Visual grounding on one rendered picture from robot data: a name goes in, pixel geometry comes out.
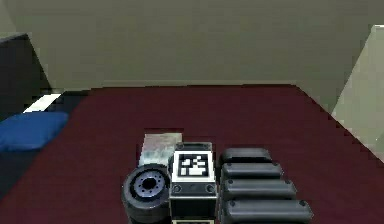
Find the grey flat book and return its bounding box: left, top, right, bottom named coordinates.
left=137, top=132, right=184, bottom=168

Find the black headboard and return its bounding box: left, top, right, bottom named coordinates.
left=0, top=32, right=52, bottom=122

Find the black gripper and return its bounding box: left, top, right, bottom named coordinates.
left=121, top=163, right=172, bottom=224

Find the dark red bed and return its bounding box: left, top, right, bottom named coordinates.
left=0, top=84, right=384, bottom=224

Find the blue pillow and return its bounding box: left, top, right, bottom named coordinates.
left=0, top=111, right=70, bottom=152

